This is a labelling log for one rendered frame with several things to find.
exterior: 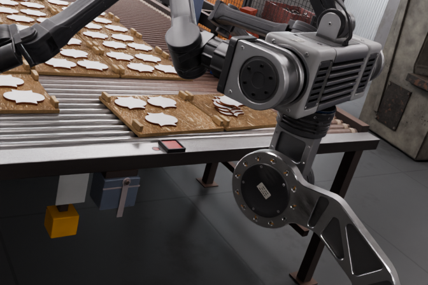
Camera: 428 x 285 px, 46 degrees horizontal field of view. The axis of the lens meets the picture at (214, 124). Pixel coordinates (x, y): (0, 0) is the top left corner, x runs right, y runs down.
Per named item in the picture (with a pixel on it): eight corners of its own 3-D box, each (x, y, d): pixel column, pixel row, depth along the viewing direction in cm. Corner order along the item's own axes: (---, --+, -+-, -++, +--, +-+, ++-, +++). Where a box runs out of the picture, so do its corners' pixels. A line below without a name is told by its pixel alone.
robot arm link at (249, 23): (197, 18, 175) (209, -8, 174) (220, 33, 185) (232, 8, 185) (296, 55, 146) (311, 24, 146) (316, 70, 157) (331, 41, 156)
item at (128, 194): (134, 215, 181) (144, 173, 174) (98, 221, 172) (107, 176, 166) (121, 199, 189) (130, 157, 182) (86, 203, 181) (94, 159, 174)
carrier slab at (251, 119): (291, 125, 237) (292, 122, 236) (226, 131, 210) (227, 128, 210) (244, 96, 260) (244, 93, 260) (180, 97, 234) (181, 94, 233)
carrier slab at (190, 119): (223, 131, 210) (224, 127, 209) (139, 137, 184) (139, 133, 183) (178, 97, 234) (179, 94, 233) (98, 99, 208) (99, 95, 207)
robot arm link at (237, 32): (225, 35, 179) (239, 7, 178) (212, 28, 180) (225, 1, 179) (248, 57, 220) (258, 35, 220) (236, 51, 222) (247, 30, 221)
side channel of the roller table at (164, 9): (363, 142, 261) (370, 125, 257) (356, 142, 257) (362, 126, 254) (90, -29, 552) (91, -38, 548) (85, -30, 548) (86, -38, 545)
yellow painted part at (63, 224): (76, 235, 172) (86, 176, 163) (50, 238, 166) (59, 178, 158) (69, 221, 177) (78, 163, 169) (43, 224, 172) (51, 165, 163)
